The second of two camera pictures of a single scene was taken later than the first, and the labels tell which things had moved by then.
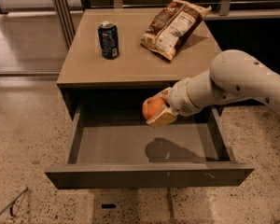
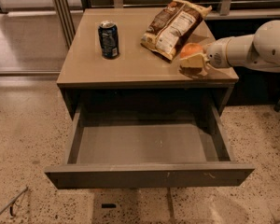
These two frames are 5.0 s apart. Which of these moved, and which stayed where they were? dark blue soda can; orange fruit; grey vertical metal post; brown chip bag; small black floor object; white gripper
Moved: orange fruit; white gripper
Stayed: small black floor object; brown chip bag; grey vertical metal post; dark blue soda can
